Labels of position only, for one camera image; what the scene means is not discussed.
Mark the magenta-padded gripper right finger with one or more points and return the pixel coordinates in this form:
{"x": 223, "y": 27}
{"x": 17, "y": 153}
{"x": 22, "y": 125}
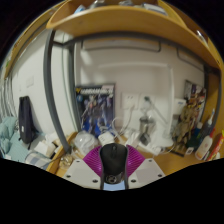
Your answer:
{"x": 148, "y": 170}

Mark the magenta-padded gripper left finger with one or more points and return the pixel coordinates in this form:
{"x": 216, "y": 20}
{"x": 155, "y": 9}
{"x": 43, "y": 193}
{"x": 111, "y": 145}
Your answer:
{"x": 78, "y": 171}

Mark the black computer mouse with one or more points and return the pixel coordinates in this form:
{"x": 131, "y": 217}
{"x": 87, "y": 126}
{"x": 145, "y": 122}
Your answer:
{"x": 114, "y": 161}

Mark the clear plastic bag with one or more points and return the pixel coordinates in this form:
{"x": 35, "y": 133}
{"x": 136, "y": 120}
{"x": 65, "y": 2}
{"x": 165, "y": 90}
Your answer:
{"x": 85, "y": 142}

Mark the white tissue box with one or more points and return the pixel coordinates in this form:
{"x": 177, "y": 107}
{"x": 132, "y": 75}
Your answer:
{"x": 45, "y": 149}

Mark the white charger block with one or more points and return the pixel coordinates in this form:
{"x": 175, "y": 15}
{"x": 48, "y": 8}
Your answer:
{"x": 106, "y": 138}

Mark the silver desk lamp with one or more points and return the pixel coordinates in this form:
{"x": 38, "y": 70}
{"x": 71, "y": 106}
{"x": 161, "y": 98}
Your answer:
{"x": 146, "y": 125}

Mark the small white cube clock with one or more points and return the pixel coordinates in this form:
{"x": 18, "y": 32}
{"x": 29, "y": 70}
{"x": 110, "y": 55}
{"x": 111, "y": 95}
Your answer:
{"x": 189, "y": 151}

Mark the white pump lotion bottle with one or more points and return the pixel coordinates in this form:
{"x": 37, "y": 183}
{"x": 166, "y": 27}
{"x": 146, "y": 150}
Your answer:
{"x": 204, "y": 146}

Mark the blue robot model kit box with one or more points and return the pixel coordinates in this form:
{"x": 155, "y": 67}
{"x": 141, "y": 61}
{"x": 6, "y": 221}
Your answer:
{"x": 96, "y": 110}

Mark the teal bedding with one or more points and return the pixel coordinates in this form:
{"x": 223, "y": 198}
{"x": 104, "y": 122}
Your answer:
{"x": 15, "y": 146}

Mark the black backpack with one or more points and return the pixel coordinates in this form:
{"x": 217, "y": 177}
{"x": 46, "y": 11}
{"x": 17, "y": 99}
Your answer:
{"x": 26, "y": 121}

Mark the dark spray bottle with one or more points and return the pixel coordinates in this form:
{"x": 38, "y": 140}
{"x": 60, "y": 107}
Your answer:
{"x": 208, "y": 125}

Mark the colourful picture box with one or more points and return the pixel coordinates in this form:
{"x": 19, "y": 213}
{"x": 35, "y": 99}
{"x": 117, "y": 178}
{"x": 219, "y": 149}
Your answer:
{"x": 193, "y": 91}

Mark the wooden shelf unit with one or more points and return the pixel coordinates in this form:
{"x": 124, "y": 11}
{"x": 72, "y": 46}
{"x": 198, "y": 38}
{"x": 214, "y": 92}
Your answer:
{"x": 133, "y": 21}

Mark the white wall socket plate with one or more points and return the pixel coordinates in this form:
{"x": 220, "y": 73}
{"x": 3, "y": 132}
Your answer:
{"x": 129, "y": 100}
{"x": 151, "y": 101}

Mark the dark grey metal frame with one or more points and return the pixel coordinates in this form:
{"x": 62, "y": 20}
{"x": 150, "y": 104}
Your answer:
{"x": 50, "y": 83}

